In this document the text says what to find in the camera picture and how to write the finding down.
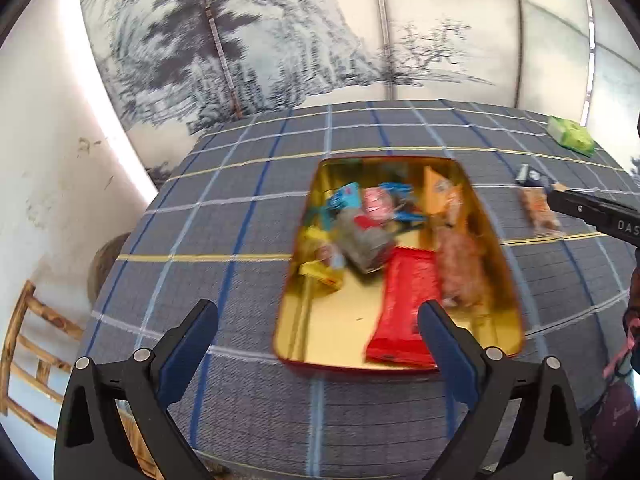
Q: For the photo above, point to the light blue snack packet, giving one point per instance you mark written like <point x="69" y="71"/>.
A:
<point x="342" y="200"/>

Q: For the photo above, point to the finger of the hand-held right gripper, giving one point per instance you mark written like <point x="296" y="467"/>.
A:
<point x="580" y="207"/>

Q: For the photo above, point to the green snack packet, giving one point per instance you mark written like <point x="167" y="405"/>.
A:
<point x="572" y="135"/>

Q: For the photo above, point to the clear packet of orange snacks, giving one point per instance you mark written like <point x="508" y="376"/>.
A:
<point x="462" y="265"/>
<point x="540" y="210"/>

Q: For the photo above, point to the orange snack packet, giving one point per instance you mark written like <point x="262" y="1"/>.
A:
<point x="440" y="195"/>

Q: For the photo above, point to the yellow clear snack packet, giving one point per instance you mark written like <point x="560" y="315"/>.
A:
<point x="315" y="270"/>

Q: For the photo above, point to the person's dark clothing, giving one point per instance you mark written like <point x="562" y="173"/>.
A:
<point x="617" y="410"/>

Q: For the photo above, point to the gold metal tray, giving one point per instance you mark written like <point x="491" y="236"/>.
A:
<point x="345" y="320"/>

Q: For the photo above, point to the red snack bar packet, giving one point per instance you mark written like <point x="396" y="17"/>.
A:
<point x="400" y="300"/>

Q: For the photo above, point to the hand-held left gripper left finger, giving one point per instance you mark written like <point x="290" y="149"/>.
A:
<point x="187" y="355"/>

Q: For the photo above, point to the pink snack packet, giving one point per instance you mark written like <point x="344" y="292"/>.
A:
<point x="377" y="203"/>

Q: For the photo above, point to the blue cracker packet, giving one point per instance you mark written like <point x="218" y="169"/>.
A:
<point x="530" y="175"/>

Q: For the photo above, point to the grey clear snack packet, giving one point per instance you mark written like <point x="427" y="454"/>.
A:
<point x="365" y="247"/>

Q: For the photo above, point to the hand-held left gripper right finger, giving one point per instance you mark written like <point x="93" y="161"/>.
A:
<point x="447" y="350"/>

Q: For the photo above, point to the wooden chair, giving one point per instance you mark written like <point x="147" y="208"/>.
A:
<point x="55" y="321"/>

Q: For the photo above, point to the landscape painted screen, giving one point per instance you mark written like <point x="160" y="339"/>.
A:
<point x="300" y="35"/>

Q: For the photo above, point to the brown round stool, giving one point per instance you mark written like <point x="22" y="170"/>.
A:
<point x="105" y="270"/>

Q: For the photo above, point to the grey plaid tablecloth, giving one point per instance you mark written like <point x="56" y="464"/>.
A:
<point x="225" y="210"/>

